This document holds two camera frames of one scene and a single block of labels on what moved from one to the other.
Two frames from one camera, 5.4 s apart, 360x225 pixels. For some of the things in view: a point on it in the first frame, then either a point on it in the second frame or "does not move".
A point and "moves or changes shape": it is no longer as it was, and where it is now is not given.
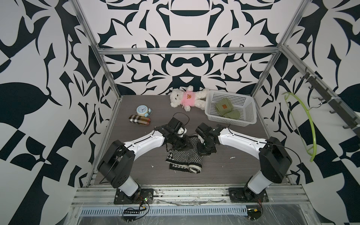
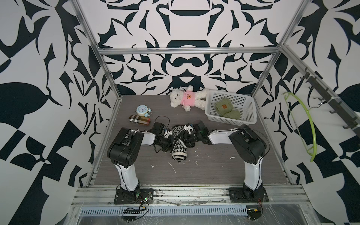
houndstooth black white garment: x=189 y=159 moves or changes shape
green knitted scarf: x=234 y=114 does not move
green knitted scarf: x=224 y=106 does not move
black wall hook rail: x=354 y=122 does not move
